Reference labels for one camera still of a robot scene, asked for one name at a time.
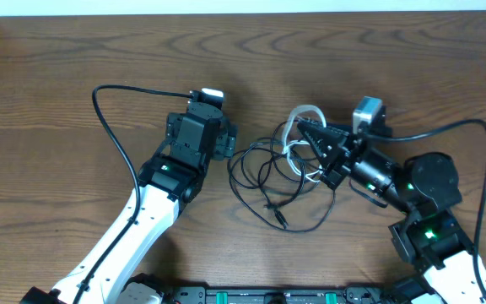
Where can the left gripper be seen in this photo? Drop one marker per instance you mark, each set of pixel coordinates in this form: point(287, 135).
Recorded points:
point(225, 143)

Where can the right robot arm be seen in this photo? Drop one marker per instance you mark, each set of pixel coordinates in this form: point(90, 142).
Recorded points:
point(424, 188)

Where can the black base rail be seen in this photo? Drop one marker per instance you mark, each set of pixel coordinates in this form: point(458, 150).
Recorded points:
point(210, 295)

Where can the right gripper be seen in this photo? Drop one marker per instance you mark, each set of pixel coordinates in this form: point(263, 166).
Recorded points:
point(329, 142)

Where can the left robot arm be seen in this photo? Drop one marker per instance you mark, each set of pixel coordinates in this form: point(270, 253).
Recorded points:
point(166, 184)

